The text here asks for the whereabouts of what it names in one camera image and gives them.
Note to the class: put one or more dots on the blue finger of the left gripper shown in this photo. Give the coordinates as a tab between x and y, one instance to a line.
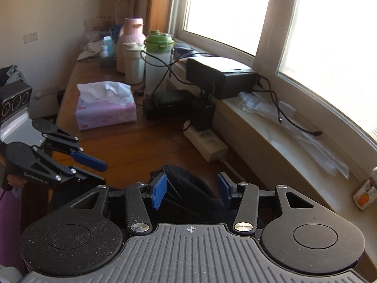
50	172
70	146

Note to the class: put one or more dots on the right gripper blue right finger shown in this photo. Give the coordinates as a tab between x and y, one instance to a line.
242	197

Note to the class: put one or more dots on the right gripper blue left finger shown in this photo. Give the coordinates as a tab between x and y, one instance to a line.
141	197

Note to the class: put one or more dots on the black Nike sweatpants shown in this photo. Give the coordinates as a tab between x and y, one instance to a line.
188	200

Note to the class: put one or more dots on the pink tissue pack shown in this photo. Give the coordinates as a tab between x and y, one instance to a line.
104	103

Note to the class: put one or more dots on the white power strip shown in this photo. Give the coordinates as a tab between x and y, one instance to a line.
210	146

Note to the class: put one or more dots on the blue cap bottle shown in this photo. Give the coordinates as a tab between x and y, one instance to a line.
107	53

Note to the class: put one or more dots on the beige lidded cup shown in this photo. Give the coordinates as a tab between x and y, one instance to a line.
134	63

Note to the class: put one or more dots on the black power adapter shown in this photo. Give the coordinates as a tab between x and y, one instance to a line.
180	105

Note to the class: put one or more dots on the clear plastic bag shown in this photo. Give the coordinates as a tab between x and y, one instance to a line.
260	103

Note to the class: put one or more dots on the small orange picture carton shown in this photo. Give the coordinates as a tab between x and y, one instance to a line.
366	194

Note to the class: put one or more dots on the pink thermos jug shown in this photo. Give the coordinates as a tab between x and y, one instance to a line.
131	32

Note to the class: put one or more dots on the green lid plastic container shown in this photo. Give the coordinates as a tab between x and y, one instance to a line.
158	54

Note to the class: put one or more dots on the black box device on sill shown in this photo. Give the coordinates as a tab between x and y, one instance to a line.
221	77

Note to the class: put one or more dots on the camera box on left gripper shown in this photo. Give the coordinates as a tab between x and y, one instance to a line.
14	97

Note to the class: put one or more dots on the brown wooden window frame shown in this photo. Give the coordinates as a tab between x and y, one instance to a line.
158	14

